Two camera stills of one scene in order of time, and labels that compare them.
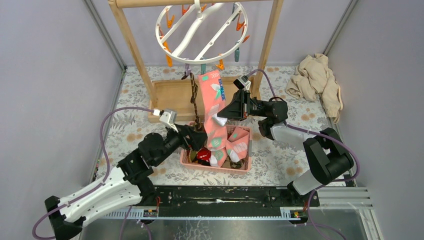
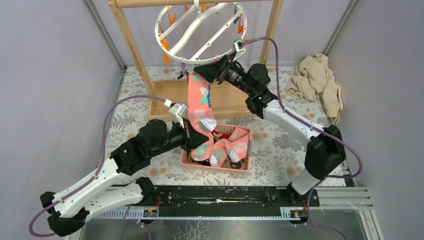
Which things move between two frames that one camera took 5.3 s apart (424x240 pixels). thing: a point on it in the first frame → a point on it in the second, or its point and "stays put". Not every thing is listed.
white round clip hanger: [201, 33] stays put
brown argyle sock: [228, 163] stays put
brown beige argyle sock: [195, 88] → [183, 70]
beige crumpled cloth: [313, 77] stays put
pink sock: [214, 101] → [203, 120]
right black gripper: [235, 109] → [212, 71]
